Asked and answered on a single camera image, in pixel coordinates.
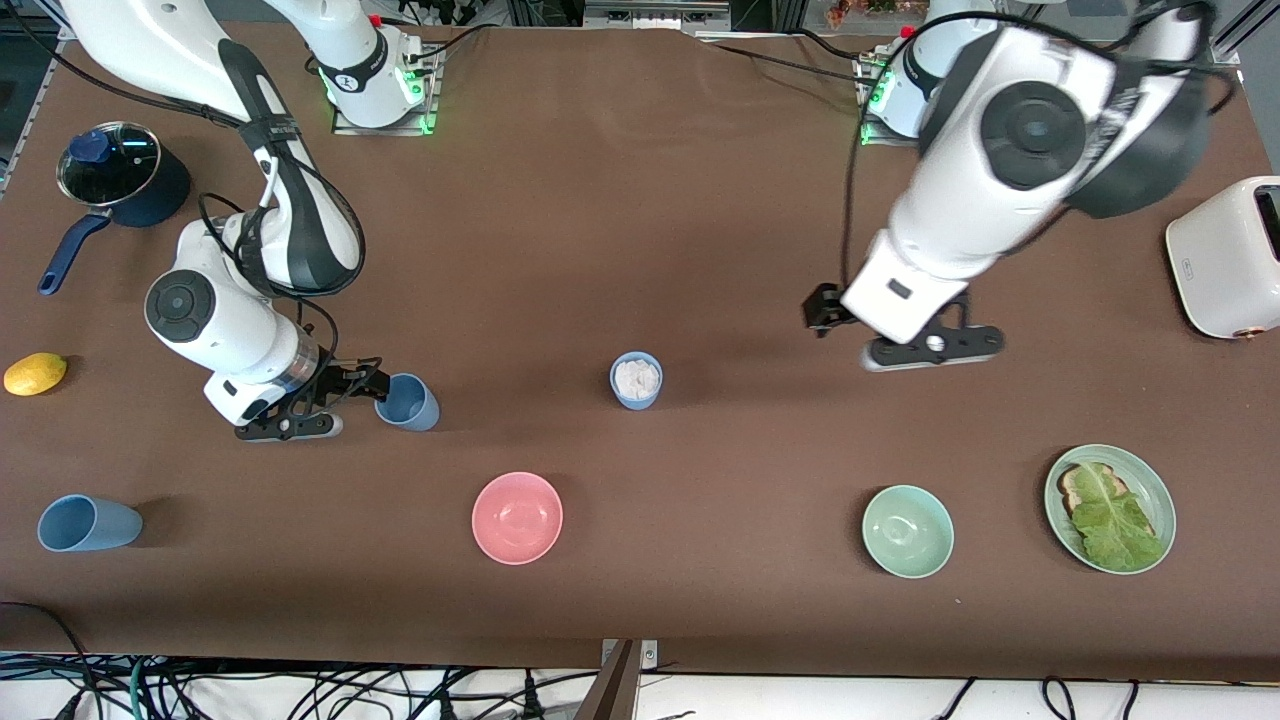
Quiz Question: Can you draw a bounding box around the white tissue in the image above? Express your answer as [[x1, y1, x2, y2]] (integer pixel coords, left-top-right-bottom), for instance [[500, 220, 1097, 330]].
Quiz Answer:
[[614, 358, 661, 398]]

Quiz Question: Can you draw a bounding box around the blue cup holding tissue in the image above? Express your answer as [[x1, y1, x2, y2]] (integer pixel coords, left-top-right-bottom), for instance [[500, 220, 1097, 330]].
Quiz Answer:
[[609, 351, 664, 411]]

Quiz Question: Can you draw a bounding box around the brown table cloth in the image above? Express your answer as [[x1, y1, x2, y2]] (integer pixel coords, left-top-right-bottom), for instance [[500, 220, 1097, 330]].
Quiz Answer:
[[0, 18, 1280, 681]]

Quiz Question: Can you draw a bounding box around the pink bowl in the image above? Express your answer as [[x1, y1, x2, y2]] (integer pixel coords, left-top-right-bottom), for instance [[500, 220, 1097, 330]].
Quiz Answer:
[[471, 471, 564, 566]]

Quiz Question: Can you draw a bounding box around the mint green bowl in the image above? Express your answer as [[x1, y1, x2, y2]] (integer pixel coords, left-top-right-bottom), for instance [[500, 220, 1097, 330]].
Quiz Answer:
[[862, 485, 955, 579]]

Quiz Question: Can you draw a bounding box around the dark blue saucepan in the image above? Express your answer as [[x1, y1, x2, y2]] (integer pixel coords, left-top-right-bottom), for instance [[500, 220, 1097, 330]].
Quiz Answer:
[[38, 121, 193, 297]]

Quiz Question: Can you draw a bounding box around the yellow lemon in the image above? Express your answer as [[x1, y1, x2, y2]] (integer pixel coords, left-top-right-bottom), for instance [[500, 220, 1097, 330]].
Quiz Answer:
[[3, 352, 68, 397]]

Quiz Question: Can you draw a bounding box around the toast slice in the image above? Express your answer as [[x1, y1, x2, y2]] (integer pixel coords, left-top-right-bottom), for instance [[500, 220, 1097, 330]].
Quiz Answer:
[[1057, 462, 1156, 541]]

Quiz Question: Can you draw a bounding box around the glass lid blue knob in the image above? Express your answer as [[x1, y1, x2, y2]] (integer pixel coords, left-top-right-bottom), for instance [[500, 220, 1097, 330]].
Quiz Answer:
[[57, 121, 162, 207]]

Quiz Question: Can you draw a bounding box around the grey power strip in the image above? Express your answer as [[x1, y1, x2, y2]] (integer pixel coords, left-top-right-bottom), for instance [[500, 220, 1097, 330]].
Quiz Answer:
[[583, 0, 733, 33]]

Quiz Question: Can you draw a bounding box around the green lettuce leaf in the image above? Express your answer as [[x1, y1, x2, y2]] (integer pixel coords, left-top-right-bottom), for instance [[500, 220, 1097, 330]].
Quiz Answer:
[[1070, 465, 1166, 573]]

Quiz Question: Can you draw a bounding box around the green plate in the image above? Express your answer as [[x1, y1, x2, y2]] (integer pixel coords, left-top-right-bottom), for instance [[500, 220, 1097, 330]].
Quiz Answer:
[[1044, 444, 1177, 576]]

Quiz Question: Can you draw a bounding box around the white toaster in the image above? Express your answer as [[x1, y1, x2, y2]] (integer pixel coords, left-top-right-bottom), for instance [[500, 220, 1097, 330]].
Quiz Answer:
[[1165, 177, 1280, 342]]

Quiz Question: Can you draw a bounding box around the dark stand pole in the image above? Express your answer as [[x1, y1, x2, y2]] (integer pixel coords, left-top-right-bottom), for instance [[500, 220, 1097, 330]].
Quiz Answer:
[[574, 640, 641, 720]]

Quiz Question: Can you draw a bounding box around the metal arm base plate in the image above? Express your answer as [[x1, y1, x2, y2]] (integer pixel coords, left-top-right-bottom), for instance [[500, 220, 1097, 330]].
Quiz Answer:
[[858, 55, 964, 150], [332, 45, 439, 137]]

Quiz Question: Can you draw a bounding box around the black base cable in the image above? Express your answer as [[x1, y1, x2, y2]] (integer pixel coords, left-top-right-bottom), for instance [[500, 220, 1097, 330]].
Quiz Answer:
[[405, 22, 501, 76], [790, 28, 871, 63], [698, 40, 879, 91]]

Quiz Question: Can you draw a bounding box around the metal bracket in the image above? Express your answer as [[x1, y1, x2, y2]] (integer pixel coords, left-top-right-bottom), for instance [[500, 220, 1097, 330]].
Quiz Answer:
[[600, 640, 660, 671]]

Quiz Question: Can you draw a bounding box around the aluminium frame profile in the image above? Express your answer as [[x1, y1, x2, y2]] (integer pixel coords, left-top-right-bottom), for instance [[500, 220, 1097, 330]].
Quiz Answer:
[[1205, 0, 1280, 69]]

